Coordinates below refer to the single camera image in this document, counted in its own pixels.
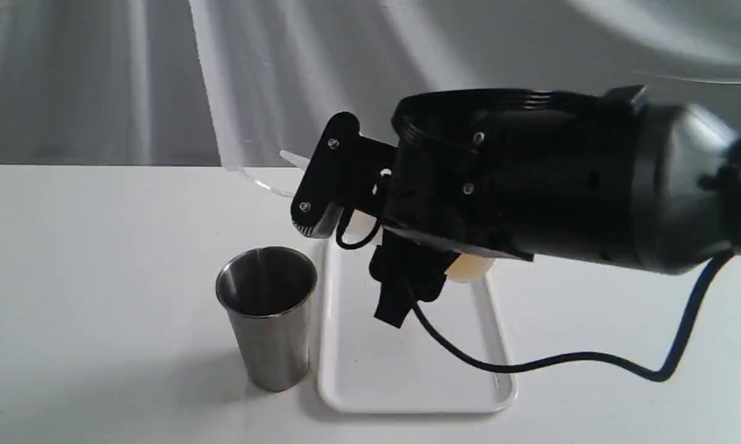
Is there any black cable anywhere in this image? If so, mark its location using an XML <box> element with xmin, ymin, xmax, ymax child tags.
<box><xmin>335</xmin><ymin>210</ymin><xmax>735</xmax><ymax>383</ymax></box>

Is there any white plastic tray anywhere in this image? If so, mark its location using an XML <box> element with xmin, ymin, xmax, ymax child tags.
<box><xmin>317</xmin><ymin>244</ymin><xmax>518</xmax><ymax>415</ymax></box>

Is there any stainless steel cup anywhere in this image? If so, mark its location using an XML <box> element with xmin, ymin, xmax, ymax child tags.
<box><xmin>215</xmin><ymin>245</ymin><xmax>319</xmax><ymax>393</ymax></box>

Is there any translucent squeeze bottle amber liquid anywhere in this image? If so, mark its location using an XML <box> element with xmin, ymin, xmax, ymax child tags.
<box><xmin>240</xmin><ymin>150</ymin><xmax>495</xmax><ymax>283</ymax></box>

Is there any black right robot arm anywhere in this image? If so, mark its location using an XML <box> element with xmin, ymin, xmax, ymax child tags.
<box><xmin>290</xmin><ymin>85</ymin><xmax>741</xmax><ymax>327</ymax></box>

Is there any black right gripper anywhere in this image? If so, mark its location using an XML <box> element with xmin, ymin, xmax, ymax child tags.
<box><xmin>290</xmin><ymin>86</ymin><xmax>647</xmax><ymax>329</ymax></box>

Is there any grey backdrop cloth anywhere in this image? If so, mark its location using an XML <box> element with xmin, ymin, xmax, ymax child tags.
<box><xmin>0</xmin><ymin>1</ymin><xmax>741</xmax><ymax>170</ymax></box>

